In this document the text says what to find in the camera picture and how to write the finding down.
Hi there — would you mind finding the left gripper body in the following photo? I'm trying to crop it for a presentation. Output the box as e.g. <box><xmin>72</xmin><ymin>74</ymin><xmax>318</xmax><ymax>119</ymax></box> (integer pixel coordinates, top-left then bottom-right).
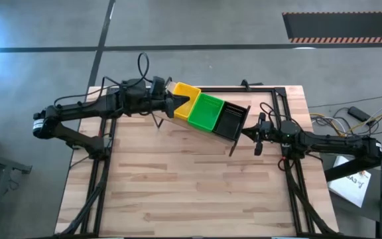
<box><xmin>146</xmin><ymin>90</ymin><xmax>171</xmax><ymax>117</ymax></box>

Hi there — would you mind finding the yellow slotted plastic basket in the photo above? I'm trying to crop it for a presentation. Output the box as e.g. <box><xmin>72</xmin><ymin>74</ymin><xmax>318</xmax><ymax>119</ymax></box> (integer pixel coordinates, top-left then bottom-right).
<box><xmin>172</xmin><ymin>82</ymin><xmax>202</xmax><ymax>121</ymax></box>

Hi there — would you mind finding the yellow floor cable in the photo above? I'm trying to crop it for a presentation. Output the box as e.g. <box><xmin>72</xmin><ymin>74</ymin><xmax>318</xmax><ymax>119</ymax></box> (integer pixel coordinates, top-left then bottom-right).
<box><xmin>309</xmin><ymin>108</ymin><xmax>382</xmax><ymax>137</ymax></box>

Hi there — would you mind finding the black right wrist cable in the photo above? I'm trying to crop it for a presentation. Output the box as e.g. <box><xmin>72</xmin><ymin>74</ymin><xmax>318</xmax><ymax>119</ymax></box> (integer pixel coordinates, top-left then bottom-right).
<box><xmin>259</xmin><ymin>101</ymin><xmax>282</xmax><ymax>129</ymax></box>

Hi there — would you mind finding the black floor cable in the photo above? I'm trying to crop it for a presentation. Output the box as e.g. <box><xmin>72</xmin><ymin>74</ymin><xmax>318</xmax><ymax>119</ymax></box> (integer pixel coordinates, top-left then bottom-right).
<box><xmin>308</xmin><ymin>94</ymin><xmax>382</xmax><ymax>109</ymax></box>

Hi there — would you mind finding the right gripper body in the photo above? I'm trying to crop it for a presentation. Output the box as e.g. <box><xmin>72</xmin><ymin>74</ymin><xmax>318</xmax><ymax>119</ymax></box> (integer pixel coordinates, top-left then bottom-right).
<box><xmin>259</xmin><ymin>112</ymin><xmax>280</xmax><ymax>143</ymax></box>

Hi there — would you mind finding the grey metal stand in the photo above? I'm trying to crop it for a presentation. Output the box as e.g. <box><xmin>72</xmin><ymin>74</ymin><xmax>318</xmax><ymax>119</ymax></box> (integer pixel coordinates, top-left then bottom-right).
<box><xmin>0</xmin><ymin>148</ymin><xmax>32</xmax><ymax>230</ymax></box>

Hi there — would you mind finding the black slotted plastic basket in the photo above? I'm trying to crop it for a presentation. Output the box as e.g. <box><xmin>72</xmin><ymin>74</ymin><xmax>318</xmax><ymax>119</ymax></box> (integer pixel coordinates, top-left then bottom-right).
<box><xmin>212</xmin><ymin>101</ymin><xmax>249</xmax><ymax>141</ymax></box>

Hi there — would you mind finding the black power adapter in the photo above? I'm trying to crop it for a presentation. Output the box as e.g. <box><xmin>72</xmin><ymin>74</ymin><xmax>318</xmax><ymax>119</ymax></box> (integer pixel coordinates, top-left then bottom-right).
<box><xmin>347</xmin><ymin>106</ymin><xmax>371</xmax><ymax>123</ymax></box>

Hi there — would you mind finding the white printed booklet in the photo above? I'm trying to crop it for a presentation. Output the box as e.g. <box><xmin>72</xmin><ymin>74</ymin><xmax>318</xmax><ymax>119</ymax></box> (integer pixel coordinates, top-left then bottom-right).
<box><xmin>326</xmin><ymin>155</ymin><xmax>373</xmax><ymax>208</ymax></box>

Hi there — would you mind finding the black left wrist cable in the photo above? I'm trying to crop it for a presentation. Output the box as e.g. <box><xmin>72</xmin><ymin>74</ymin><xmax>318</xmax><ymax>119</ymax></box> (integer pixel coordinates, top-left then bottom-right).
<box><xmin>137</xmin><ymin>52</ymin><xmax>151</xmax><ymax>82</ymax></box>

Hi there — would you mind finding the black aluminium rig frame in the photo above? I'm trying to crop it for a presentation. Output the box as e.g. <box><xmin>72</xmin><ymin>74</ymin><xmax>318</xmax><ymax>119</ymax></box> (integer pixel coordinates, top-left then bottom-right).
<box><xmin>54</xmin><ymin>86</ymin><xmax>338</xmax><ymax>239</ymax></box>

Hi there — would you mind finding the black mat with orange stripes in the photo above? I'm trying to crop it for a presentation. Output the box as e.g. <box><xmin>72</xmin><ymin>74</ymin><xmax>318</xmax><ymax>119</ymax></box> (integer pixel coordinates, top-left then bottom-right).
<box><xmin>282</xmin><ymin>11</ymin><xmax>382</xmax><ymax>44</ymax></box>

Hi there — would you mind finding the green slotted plastic basket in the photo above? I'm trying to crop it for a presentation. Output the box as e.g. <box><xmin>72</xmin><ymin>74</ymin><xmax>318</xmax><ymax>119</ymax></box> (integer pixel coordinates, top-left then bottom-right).
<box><xmin>187</xmin><ymin>93</ymin><xmax>225</xmax><ymax>133</ymax></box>

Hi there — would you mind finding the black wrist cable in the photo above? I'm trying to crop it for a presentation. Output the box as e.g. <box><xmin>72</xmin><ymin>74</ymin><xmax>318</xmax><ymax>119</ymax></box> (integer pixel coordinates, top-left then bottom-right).
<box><xmin>259</xmin><ymin>101</ymin><xmax>282</xmax><ymax>129</ymax></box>
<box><xmin>137</xmin><ymin>52</ymin><xmax>151</xmax><ymax>82</ymax></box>

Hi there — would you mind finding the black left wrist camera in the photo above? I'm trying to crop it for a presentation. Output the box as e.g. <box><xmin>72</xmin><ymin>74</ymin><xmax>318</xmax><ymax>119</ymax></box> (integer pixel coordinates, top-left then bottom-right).
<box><xmin>151</xmin><ymin>76</ymin><xmax>166</xmax><ymax>97</ymax></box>

